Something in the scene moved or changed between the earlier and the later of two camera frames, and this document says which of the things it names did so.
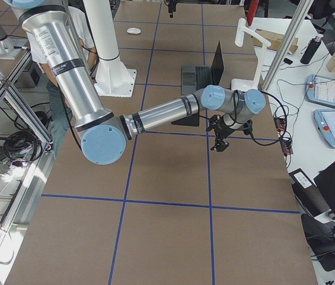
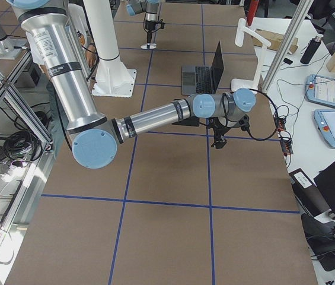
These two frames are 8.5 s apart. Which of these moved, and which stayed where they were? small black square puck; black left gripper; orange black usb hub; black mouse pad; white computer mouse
Moved: white computer mouse; black left gripper
Stayed: small black square puck; black mouse pad; orange black usb hub
